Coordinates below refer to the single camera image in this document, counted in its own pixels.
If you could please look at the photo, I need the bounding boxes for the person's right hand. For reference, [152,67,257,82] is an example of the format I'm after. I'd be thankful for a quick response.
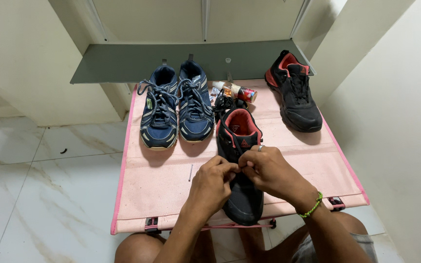
[238,145,319,213]

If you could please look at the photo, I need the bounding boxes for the person's left hand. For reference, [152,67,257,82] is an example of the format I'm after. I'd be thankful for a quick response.
[189,155,241,220]

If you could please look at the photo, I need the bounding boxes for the green beaded bracelet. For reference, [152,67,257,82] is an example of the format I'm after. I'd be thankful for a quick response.
[296,191,324,219]

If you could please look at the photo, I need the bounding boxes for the person's right leg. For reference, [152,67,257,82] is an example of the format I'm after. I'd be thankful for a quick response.
[238,211,369,263]

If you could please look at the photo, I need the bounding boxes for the clear bottle with red label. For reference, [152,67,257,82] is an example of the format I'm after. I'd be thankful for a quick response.
[212,81,258,104]

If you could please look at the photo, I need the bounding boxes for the black sneaker with red lining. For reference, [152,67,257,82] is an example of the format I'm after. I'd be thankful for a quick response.
[265,50,323,133]
[216,107,265,226]

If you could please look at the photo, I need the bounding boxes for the pink fabric folding table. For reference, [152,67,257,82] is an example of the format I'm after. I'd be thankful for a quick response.
[110,78,370,235]

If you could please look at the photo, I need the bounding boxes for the person's left leg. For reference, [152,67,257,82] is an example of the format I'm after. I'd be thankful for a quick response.
[114,232,216,263]

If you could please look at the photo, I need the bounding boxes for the navy blue sneaker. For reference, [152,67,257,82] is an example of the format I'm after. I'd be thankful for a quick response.
[137,59,179,151]
[177,54,215,143]

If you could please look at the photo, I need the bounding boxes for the grey shorts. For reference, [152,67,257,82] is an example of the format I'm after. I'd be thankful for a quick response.
[292,233,379,263]

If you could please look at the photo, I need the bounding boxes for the person's leg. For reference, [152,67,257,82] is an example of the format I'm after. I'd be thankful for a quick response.
[114,232,216,263]
[238,211,369,263]

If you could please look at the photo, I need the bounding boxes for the black shoelace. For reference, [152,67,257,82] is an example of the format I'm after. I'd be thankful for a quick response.
[212,89,246,156]

